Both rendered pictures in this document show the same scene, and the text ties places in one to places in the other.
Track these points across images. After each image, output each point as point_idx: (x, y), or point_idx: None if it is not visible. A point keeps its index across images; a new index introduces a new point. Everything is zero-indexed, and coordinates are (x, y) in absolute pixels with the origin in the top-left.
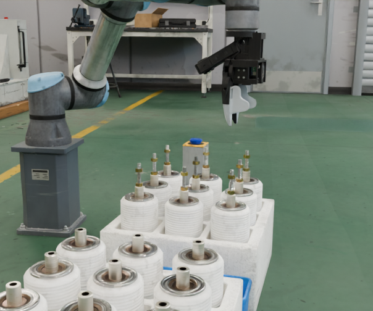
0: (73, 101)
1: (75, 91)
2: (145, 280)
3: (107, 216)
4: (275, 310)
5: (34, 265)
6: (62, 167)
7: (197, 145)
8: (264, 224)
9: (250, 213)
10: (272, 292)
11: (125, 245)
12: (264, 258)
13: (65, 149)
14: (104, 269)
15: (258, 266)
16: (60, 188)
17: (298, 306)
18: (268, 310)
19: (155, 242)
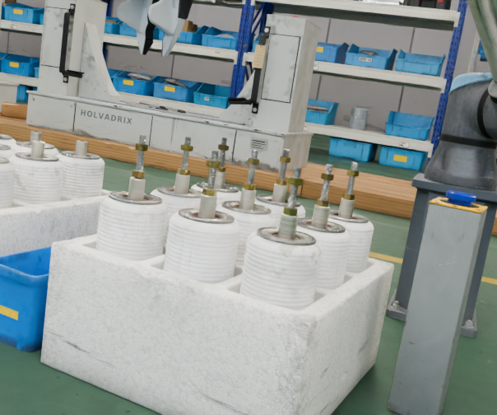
0: (481, 119)
1: (485, 103)
2: None
3: (492, 354)
4: (48, 388)
5: (47, 144)
6: (419, 212)
7: (439, 200)
8: (153, 275)
9: (168, 248)
10: (110, 406)
11: (53, 156)
12: (139, 343)
13: (415, 179)
14: (7, 146)
15: (71, 294)
16: (411, 243)
17: (37, 412)
18: (53, 382)
19: None
